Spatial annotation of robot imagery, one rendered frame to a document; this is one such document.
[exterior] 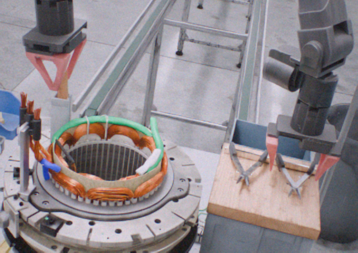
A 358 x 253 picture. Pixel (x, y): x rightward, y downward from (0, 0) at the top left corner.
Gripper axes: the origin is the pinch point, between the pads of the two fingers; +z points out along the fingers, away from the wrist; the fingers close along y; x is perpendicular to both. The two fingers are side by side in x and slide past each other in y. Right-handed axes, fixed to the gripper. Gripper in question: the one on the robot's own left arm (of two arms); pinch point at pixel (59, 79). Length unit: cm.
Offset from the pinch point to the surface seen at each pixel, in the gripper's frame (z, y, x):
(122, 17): 136, -340, -112
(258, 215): 17.3, 2.4, 36.0
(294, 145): 23, -28, 41
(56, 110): 4.8, 2.0, 0.1
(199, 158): 48, -50, 16
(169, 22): 63, -177, -27
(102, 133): 9.3, -0.5, 7.2
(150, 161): 6.1, 8.4, 18.6
